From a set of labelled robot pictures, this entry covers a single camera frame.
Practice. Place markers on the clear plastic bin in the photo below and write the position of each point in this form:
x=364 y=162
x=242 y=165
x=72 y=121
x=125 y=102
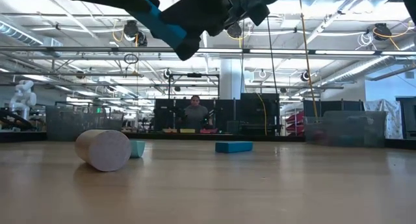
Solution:
x=351 y=130
x=81 y=123

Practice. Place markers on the person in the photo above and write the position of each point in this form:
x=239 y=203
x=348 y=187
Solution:
x=195 y=115

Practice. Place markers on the black curved background equipment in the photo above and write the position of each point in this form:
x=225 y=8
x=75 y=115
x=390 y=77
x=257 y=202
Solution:
x=14 y=120

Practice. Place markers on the black cabinet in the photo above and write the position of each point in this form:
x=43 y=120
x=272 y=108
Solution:
x=253 y=113

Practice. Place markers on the pale patterned cloth cover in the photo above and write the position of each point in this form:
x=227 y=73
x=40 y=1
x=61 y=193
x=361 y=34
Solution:
x=391 y=120

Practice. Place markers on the yellow flat tray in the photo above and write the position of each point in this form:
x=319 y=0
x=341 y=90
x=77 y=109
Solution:
x=187 y=130

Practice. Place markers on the red shelf rack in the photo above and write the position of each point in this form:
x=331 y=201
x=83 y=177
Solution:
x=295 y=120

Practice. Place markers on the black screen panels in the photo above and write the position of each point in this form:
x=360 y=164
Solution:
x=227 y=110

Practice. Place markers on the natural wood cylinder block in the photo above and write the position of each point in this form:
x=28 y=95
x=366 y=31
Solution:
x=104 y=151

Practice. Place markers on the black rig frame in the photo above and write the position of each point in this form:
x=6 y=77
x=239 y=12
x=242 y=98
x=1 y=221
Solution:
x=194 y=75

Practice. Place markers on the black tall unit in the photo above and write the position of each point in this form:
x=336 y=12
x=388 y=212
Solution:
x=408 y=117

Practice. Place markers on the light blue cube block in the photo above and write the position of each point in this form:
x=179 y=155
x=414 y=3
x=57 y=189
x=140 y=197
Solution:
x=139 y=149

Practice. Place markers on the dark partition panels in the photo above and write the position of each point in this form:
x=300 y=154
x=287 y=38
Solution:
x=351 y=106

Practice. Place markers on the orange flat tray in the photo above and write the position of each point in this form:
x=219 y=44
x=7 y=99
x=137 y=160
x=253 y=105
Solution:
x=169 y=130

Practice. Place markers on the pink flat tray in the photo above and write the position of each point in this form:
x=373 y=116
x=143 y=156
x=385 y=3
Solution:
x=209 y=131

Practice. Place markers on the black aluminium table frame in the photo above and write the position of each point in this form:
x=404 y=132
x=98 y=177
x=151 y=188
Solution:
x=227 y=137

